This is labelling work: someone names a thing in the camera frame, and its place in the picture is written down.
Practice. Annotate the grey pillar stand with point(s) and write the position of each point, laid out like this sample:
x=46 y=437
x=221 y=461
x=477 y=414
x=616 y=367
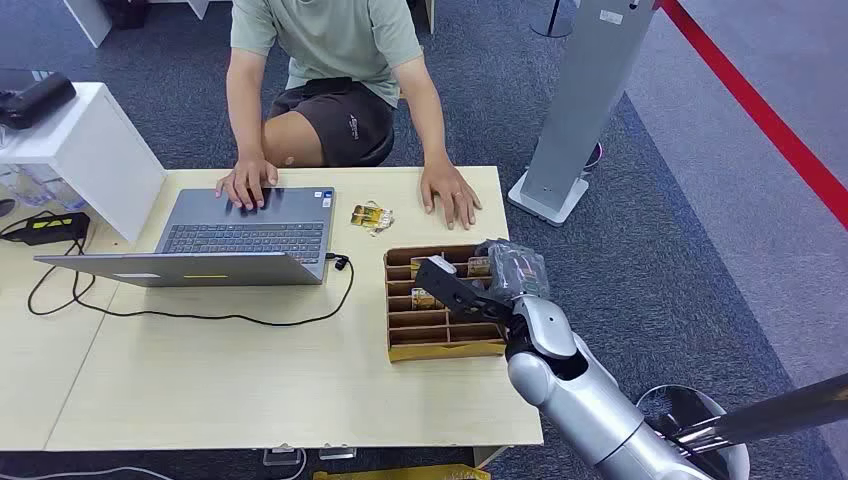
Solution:
x=583 y=106

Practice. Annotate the grey laptop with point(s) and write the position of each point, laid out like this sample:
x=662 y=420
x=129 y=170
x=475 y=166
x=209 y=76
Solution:
x=252 y=232

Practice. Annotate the yellow packaging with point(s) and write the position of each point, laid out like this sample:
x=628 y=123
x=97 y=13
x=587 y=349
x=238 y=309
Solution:
x=404 y=474

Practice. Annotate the red barrier belt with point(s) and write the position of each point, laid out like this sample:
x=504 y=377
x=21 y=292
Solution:
x=762 y=112

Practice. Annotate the black power adapter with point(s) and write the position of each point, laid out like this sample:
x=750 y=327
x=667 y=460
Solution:
x=53 y=227

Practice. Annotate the chrome stanchion post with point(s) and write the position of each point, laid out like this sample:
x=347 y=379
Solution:
x=729 y=424

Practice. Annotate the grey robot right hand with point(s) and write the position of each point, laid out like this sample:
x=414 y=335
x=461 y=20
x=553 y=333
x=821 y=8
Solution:
x=517 y=270

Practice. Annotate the white furniture panel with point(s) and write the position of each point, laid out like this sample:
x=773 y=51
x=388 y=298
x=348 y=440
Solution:
x=89 y=18

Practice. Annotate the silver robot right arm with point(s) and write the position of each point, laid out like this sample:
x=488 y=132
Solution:
x=583 y=391

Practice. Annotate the person's left forearm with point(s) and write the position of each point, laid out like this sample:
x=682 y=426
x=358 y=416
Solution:
x=424 y=112

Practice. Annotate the person's right forearm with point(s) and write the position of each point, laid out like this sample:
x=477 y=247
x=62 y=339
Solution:
x=246 y=109

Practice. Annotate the person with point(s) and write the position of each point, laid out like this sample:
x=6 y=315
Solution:
x=331 y=40

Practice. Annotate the black round stand base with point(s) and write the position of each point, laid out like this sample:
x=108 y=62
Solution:
x=553 y=23

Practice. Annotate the wooden compartment card box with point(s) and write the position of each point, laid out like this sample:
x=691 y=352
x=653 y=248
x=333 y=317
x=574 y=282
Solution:
x=424 y=331

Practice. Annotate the clear plastic container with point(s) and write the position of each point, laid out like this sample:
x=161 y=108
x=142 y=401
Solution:
x=40 y=189

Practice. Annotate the gold card in clear sleeve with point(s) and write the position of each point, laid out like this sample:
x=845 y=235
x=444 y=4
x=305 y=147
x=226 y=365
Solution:
x=478 y=266
x=424 y=299
x=417 y=266
x=371 y=217

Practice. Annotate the black bracket wrist camera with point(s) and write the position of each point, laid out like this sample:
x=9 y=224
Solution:
x=457 y=290

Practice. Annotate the person's right hand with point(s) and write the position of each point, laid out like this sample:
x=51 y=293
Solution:
x=246 y=180

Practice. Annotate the person's left hand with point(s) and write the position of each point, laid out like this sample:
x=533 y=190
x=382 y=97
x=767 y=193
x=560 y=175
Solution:
x=450 y=192

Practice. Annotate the white cabinet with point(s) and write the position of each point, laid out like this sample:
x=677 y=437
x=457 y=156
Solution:
x=86 y=152

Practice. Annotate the black device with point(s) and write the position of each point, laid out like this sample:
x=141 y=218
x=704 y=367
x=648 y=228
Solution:
x=33 y=100

